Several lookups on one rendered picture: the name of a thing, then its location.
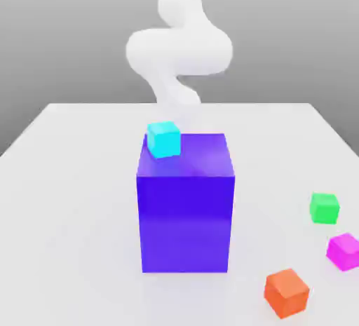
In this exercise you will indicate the large purple box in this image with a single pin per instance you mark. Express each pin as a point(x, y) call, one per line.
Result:
point(185, 219)

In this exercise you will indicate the small magenta cube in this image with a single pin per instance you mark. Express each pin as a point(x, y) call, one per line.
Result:
point(343, 251)

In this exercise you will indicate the small cyan cube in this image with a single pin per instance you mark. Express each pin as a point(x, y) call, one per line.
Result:
point(164, 139)

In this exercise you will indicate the small orange cube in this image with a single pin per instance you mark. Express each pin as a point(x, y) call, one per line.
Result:
point(286, 293)

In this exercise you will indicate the small green cube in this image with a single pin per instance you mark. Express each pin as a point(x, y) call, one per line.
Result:
point(324, 208)

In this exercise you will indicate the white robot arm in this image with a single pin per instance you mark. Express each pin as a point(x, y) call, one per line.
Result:
point(179, 48)

